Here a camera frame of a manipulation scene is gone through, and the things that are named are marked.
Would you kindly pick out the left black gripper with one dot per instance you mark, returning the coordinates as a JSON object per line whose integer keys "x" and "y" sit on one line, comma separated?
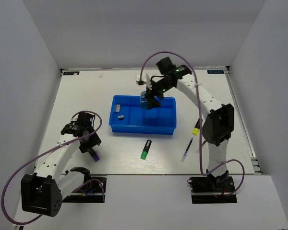
{"x": 95, "y": 140}

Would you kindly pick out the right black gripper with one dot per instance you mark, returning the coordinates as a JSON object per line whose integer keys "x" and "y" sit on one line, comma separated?
{"x": 151, "y": 93}

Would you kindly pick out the blue correction tape roll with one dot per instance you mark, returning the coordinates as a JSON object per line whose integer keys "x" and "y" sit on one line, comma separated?
{"x": 144, "y": 103}

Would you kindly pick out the purple black highlighter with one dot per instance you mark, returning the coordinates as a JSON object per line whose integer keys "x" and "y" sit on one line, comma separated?
{"x": 94, "y": 155}

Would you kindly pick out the yellow black highlighter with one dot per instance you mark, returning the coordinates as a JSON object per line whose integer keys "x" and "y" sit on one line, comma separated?
{"x": 196, "y": 128}

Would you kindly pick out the green black highlighter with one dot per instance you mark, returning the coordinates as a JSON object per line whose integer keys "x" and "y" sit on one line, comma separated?
{"x": 146, "y": 149}

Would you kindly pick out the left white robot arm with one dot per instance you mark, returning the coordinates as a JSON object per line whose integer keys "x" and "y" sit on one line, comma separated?
{"x": 44, "y": 191}

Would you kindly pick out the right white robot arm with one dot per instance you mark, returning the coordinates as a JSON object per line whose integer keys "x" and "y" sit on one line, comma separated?
{"x": 216, "y": 120}

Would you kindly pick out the blue plastic divided tray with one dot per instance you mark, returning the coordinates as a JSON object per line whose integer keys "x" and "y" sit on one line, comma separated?
{"x": 161, "y": 121}

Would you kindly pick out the right table corner label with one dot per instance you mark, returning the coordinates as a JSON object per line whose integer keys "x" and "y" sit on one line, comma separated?
{"x": 215, "y": 71}

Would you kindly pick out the table corner label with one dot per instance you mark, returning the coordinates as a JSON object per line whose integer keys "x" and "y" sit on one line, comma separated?
{"x": 71, "y": 73}
{"x": 215, "y": 71}

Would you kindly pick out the blue pen refill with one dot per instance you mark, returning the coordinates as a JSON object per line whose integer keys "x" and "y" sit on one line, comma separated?
{"x": 186, "y": 151}

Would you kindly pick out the left table corner label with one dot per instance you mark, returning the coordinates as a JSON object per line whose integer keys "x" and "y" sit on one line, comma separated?
{"x": 71, "y": 73}

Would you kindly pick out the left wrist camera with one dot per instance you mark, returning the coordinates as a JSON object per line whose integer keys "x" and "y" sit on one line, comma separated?
{"x": 84, "y": 119}

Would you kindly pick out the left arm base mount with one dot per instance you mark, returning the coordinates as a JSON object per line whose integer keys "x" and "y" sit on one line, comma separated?
{"x": 93, "y": 192}

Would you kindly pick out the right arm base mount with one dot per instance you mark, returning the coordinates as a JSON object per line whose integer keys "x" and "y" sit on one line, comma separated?
{"x": 204, "y": 192}

